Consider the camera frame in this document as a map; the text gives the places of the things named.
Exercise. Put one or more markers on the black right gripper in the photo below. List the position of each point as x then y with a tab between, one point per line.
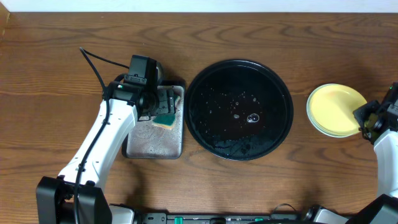
360	113

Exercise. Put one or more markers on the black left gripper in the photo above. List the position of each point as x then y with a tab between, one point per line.
168	99

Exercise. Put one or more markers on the green scouring sponge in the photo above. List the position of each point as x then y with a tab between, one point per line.
167	121

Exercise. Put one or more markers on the yellow round plate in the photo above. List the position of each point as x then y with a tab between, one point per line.
334	110

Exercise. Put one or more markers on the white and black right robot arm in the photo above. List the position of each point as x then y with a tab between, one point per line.
340	111

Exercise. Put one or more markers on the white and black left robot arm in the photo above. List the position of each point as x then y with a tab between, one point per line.
76	195

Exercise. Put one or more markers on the black rectangular soapy water tray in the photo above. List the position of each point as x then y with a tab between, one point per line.
146	141

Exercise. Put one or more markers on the black round tray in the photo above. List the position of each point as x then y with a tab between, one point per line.
239	110

